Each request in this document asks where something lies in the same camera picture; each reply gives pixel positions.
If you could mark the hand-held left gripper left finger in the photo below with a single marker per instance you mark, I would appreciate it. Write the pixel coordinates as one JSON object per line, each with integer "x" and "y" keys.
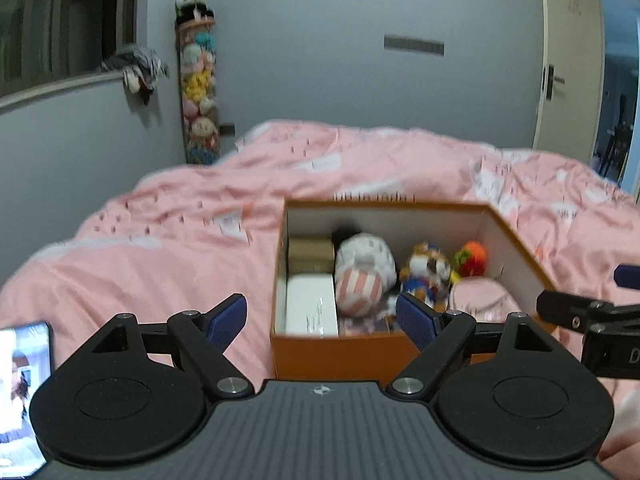
{"x": 227, "y": 322}

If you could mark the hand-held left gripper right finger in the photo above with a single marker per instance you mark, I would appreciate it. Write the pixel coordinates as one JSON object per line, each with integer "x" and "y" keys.
{"x": 417, "y": 322}

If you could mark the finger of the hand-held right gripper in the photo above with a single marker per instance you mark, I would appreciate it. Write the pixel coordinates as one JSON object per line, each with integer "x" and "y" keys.
{"x": 565, "y": 310}
{"x": 629, "y": 277}

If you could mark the maroon patterned small box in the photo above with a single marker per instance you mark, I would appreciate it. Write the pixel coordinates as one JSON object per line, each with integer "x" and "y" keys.
{"x": 367, "y": 326}

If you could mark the orange animal plush toy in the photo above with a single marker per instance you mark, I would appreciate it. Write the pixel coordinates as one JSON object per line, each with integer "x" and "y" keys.
{"x": 425, "y": 270}

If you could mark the pale pink pouch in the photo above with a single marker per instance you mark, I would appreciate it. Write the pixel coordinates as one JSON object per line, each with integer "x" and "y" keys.
{"x": 482, "y": 297}

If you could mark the pink white striped plush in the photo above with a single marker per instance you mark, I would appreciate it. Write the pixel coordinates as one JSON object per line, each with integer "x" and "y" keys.
{"x": 365, "y": 270}

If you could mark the orange cardboard box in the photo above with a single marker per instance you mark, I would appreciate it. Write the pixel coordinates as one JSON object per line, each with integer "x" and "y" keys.
{"x": 340, "y": 355}

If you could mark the orange crochet toy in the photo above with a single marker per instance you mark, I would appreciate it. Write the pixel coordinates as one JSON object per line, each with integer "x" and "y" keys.
{"x": 471, "y": 257}

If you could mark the long white box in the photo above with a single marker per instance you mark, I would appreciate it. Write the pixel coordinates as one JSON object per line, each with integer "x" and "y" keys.
{"x": 310, "y": 305}

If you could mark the gold cube box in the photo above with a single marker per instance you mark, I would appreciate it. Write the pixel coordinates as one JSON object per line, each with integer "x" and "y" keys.
{"x": 310, "y": 255}

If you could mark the pink printed blanket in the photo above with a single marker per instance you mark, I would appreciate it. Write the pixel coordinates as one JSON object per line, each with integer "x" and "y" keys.
{"x": 150, "y": 220}

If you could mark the dark chair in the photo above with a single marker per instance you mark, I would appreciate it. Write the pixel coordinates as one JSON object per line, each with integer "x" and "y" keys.
{"x": 620, "y": 145}

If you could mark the smartphone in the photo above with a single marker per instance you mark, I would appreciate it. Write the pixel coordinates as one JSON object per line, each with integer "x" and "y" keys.
{"x": 25, "y": 400}

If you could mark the beige door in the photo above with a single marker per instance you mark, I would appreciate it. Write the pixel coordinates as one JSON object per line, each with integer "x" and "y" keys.
{"x": 570, "y": 25}

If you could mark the grey striped cloth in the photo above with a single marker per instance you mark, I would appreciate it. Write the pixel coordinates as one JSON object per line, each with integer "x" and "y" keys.
{"x": 140, "y": 65}

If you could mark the panda plush toy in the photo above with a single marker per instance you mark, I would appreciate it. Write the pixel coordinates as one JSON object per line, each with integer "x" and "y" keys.
{"x": 192, "y": 2}

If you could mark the window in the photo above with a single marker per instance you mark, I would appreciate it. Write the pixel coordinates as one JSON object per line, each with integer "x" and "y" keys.
{"x": 60, "y": 15}

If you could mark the dark wall outlet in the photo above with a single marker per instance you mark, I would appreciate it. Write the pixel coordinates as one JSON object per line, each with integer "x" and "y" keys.
{"x": 228, "y": 129}

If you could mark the dark wall switch panel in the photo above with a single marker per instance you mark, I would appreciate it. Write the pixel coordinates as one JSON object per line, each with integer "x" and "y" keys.
{"x": 414, "y": 44}

